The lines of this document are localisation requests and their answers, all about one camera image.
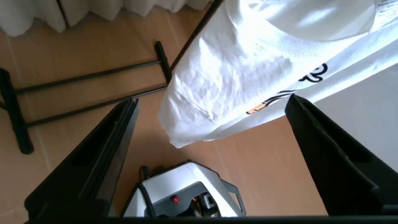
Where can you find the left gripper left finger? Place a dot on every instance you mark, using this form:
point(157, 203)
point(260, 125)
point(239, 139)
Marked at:
point(81, 180)

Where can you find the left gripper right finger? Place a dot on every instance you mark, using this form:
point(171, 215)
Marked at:
point(342, 174)

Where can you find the white printed t-shirt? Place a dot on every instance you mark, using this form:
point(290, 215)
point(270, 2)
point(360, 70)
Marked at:
point(233, 77)

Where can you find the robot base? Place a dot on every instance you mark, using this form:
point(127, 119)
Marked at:
point(186, 183)

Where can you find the black clothes rack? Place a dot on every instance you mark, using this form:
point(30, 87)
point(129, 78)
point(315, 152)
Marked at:
point(15, 124)

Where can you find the beige curtain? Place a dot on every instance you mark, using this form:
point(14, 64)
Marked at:
point(31, 15)

